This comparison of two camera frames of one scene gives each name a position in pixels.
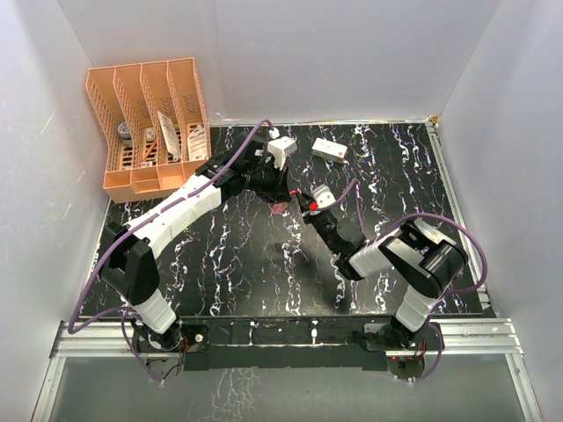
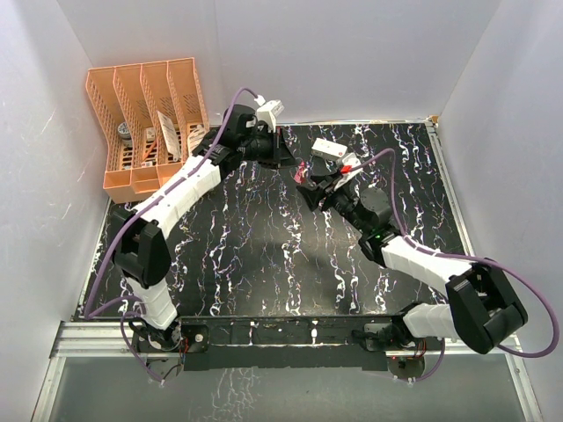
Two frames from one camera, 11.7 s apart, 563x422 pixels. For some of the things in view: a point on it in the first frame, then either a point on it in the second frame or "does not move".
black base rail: [299, 343] does not move
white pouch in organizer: [197, 144] does not move
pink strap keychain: [278, 208] → [300, 176]
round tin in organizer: [125, 133] does not move
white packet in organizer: [171, 136] does not move
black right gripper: [305, 203] → [314, 195]
